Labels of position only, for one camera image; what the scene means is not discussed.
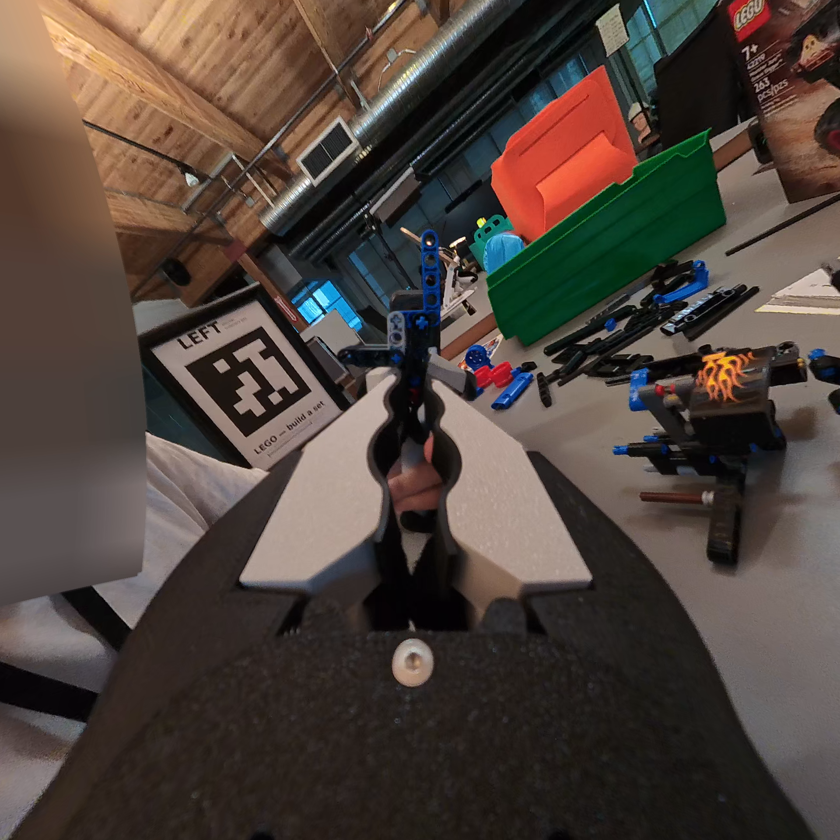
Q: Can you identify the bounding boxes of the pile of black lego beams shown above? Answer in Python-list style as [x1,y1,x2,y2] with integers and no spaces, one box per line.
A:
[535,259,762,408]

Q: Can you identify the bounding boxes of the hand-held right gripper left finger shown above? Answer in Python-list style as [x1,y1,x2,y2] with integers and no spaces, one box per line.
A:
[239,373,401,598]

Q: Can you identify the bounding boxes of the blue lego connector piece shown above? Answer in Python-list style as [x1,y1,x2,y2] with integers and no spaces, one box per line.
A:
[492,371,536,411]

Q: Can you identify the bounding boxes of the instruction booklet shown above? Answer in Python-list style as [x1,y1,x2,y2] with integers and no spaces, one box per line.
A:
[755,266,840,316]

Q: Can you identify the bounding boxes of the white air vent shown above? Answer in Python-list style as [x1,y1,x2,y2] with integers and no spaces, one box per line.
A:
[295,117,361,186]

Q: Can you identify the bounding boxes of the person's left hand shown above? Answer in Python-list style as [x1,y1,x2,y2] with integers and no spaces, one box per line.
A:
[387,436,447,519]

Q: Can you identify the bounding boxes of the black harness strap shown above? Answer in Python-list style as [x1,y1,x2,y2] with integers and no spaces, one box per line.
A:
[0,587,132,723]

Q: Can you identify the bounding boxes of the silver ventilation duct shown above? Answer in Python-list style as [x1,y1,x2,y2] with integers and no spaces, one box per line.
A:
[259,0,532,237]

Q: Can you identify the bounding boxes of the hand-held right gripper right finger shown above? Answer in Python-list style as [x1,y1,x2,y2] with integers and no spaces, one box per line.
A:
[427,379,593,621]

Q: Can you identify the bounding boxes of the person's white shirt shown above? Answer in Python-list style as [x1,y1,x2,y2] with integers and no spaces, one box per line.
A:
[0,433,270,840]

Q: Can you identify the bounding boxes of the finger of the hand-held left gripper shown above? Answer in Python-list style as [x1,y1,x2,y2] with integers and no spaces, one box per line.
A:
[428,349,480,401]

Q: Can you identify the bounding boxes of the white paper note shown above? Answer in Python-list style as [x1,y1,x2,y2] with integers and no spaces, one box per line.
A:
[596,5,630,56]

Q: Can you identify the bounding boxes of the lego set box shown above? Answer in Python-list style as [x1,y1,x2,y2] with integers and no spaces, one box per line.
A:
[718,0,840,204]

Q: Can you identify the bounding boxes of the blue black lego sub-assembly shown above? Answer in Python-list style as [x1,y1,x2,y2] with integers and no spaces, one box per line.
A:
[338,230,447,447]

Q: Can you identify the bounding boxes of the black blue lego part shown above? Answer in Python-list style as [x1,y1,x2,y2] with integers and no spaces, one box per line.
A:
[807,348,840,414]

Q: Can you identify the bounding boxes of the flame sticker lego truck model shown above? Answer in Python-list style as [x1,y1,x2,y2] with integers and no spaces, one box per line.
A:
[613,341,811,565]

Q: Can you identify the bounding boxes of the orange plastic bin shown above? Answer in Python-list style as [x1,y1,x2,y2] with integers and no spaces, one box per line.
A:
[491,66,639,244]

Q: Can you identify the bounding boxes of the thin black rod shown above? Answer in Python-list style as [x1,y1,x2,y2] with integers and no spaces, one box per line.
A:
[725,197,840,257]

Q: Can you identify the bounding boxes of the green plastic bin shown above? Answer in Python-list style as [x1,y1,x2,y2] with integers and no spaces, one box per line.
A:
[486,129,727,347]

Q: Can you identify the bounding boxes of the black framed marker sign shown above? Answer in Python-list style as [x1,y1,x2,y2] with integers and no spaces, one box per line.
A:
[138,282,349,470]

